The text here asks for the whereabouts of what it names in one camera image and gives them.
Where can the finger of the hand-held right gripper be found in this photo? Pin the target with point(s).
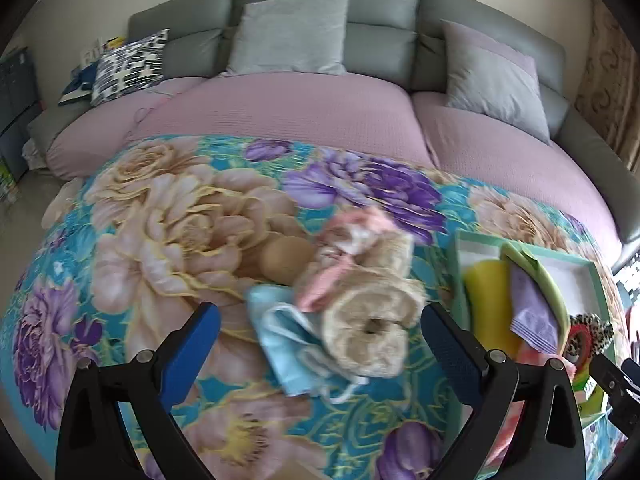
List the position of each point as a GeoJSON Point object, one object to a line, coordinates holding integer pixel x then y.
{"type": "Point", "coordinates": [607, 370]}

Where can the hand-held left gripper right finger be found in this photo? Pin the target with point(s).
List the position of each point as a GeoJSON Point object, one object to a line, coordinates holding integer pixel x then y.
{"type": "Point", "coordinates": [450, 355]}

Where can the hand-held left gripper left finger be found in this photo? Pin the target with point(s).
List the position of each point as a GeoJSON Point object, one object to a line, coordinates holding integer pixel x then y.
{"type": "Point", "coordinates": [192, 350]}

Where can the green tissue pack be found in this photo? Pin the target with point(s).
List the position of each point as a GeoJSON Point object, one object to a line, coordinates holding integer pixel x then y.
{"type": "Point", "coordinates": [592, 395]}

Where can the yellow sponge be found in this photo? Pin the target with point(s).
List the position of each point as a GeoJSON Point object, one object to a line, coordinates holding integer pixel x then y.
{"type": "Point", "coordinates": [487, 300]}

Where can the pink white striped towel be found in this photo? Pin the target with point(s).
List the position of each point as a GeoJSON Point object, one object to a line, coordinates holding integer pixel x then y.
{"type": "Point", "coordinates": [537, 357]}

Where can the purple cloth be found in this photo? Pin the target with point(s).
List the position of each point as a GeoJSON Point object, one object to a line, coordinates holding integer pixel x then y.
{"type": "Point", "coordinates": [532, 310]}

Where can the beige pink fluffy plush toy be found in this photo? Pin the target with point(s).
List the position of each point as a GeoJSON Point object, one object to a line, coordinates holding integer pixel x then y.
{"type": "Point", "coordinates": [365, 310]}

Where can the blue face mask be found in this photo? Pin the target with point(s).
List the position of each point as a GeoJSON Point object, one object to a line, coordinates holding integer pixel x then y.
{"type": "Point", "coordinates": [290, 340]}

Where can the teal rimmed white tray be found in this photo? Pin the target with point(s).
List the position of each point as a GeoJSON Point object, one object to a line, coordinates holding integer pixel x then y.
{"type": "Point", "coordinates": [575, 275]}

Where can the light green cloth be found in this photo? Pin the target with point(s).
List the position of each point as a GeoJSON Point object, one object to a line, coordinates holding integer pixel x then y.
{"type": "Point", "coordinates": [550, 280]}

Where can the leopard print scrunchie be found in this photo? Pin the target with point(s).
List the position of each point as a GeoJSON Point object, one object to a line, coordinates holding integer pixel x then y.
{"type": "Point", "coordinates": [592, 332]}

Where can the beige round sponge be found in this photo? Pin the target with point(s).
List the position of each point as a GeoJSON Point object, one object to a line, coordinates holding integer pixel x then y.
{"type": "Point", "coordinates": [282, 260]}

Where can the floral printed blanket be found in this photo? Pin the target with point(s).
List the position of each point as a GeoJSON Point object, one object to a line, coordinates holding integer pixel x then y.
{"type": "Point", "coordinates": [165, 220]}

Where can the white basket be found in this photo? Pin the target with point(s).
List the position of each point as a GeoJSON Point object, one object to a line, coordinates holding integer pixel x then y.
{"type": "Point", "coordinates": [60, 202]}

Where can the pink sofa seat cover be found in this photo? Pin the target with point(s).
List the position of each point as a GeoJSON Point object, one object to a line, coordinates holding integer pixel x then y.
{"type": "Point", "coordinates": [510, 160]}
{"type": "Point", "coordinates": [100, 127]}
{"type": "Point", "coordinates": [280, 105]}

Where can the green box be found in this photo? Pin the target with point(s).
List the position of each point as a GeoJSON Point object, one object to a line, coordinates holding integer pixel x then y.
{"type": "Point", "coordinates": [7, 182]}

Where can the grey white footstool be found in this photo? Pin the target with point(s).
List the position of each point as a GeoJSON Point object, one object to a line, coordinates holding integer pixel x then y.
{"type": "Point", "coordinates": [34, 155]}

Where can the grey and pink pillow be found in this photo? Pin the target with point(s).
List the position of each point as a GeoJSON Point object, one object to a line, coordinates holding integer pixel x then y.
{"type": "Point", "coordinates": [495, 85]}

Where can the blue cloth bag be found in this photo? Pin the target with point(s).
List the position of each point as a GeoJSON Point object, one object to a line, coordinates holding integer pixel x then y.
{"type": "Point", "coordinates": [77, 90]}

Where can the blue white patterned pillow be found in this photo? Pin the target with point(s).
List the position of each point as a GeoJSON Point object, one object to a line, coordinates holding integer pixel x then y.
{"type": "Point", "coordinates": [127, 67]}

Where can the beige patterned curtain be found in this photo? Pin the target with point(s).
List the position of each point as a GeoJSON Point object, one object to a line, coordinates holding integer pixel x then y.
{"type": "Point", "coordinates": [607, 70]}

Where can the blue cabinet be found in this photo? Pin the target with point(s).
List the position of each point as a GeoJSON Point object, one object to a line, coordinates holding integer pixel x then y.
{"type": "Point", "coordinates": [17, 105]}

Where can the row of books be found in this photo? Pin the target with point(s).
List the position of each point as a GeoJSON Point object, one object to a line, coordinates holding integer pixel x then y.
{"type": "Point", "coordinates": [100, 52]}

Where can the plain grey pillow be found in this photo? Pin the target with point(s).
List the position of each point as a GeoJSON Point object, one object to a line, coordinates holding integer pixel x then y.
{"type": "Point", "coordinates": [290, 35]}

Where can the grey leather sofa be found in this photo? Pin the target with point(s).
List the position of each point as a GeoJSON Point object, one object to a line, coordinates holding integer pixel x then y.
{"type": "Point", "coordinates": [385, 25]}

